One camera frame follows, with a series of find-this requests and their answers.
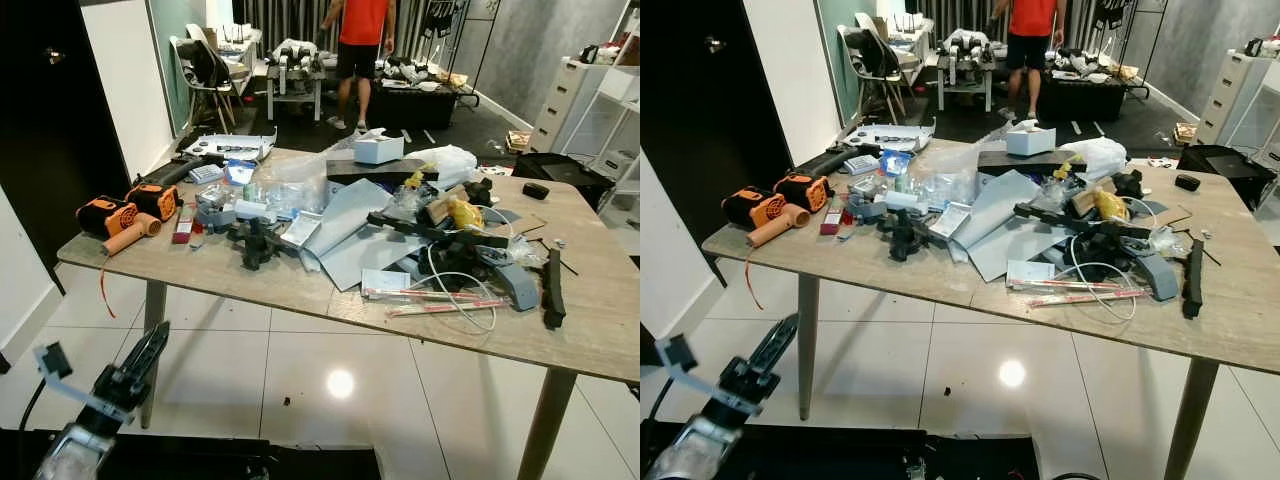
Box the white paper card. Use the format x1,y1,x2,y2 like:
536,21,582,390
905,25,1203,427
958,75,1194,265
360,268,413,293
1005,260,1057,284

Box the long black tool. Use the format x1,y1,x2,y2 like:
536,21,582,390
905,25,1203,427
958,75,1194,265
794,143,882,182
135,152,227,192

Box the black rubbish bin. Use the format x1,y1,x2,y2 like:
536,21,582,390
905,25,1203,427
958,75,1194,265
1175,145,1280,212
510,152,617,212

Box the wooden table with metal legs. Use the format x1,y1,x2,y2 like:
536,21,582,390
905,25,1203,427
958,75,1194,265
57,148,641,480
702,138,1280,480

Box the white shelf unit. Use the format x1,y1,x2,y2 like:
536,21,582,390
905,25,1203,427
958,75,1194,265
1225,35,1280,166
578,0,641,197

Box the small white cardboard box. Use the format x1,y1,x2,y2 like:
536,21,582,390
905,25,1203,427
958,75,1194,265
353,131,406,166
1005,124,1057,157

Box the white looped cable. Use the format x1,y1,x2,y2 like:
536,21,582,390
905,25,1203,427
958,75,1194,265
1068,234,1142,323
425,243,499,333

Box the white plastic bag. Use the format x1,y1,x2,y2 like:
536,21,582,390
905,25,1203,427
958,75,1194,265
410,145,479,191
1060,137,1129,183

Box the black cross-shaped part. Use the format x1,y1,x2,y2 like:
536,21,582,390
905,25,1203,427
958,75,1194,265
877,208,942,263
228,217,292,272

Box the thin red cable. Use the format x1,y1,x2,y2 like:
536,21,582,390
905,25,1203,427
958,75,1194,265
96,255,120,320
741,247,767,312

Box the brown cardboard piece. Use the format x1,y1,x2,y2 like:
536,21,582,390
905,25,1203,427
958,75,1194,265
495,208,549,241
1140,203,1194,234

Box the white drawer cabinet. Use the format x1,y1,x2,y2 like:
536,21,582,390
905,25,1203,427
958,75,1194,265
528,57,603,154
1195,48,1265,147

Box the open white flat box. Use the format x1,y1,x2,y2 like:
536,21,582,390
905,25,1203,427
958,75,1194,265
845,119,937,154
182,130,278,164

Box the grey plastic sheets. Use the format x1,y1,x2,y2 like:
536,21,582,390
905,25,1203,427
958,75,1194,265
300,178,426,292
948,169,1079,283

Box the black low table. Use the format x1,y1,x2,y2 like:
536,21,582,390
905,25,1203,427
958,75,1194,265
1038,50,1146,124
368,60,479,131

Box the grey plastic bracket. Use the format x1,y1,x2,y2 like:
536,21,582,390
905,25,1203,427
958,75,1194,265
1135,252,1182,303
490,262,541,312

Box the clear plastic bag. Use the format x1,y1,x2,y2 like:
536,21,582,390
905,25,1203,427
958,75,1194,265
245,150,332,217
900,140,987,207

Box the person in red shirt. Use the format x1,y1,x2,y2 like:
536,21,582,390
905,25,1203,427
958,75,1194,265
318,0,399,132
990,0,1069,123

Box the black robot body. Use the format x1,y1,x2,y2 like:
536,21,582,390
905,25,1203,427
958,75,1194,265
640,420,1043,480
0,428,383,480

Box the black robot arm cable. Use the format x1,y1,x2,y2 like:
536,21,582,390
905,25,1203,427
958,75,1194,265
14,375,51,480
643,372,677,426

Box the black door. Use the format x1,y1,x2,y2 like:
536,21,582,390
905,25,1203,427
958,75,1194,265
640,0,797,283
0,0,132,293

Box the long black bar part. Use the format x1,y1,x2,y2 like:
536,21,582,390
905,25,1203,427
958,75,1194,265
540,248,568,331
1182,238,1206,321

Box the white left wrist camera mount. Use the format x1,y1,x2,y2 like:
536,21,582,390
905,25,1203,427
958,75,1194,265
655,335,763,411
34,342,131,417

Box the orange black power tool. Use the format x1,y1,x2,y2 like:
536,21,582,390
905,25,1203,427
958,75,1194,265
722,187,791,232
125,183,185,223
76,196,141,241
775,172,832,214

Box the red white long packet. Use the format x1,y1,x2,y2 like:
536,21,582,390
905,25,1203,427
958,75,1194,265
1008,277,1126,293
386,297,512,318
1028,288,1153,309
362,287,481,302

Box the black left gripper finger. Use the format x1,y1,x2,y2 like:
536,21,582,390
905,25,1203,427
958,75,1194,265
128,322,164,381
757,315,793,375
768,314,800,381
140,322,171,387

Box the small white side table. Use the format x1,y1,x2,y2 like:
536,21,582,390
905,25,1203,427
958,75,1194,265
934,30,1000,114
262,40,332,123

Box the yellow crumpled item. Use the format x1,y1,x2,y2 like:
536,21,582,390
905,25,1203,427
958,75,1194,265
1092,188,1130,223
448,198,486,232

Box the dark grey flat slab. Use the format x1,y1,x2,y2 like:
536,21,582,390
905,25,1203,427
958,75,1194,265
978,148,1091,177

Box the white chair with black jacket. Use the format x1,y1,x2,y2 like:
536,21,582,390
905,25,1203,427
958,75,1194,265
169,24,243,132
838,14,909,127

